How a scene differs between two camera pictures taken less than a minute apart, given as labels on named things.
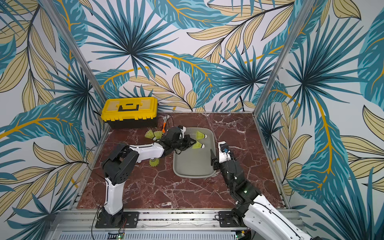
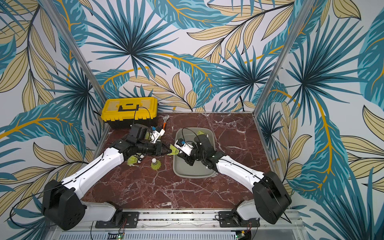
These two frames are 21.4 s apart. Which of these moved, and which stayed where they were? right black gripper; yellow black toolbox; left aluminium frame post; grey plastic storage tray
Moved: right black gripper
Stayed: yellow black toolbox; grey plastic storage tray; left aluminium frame post
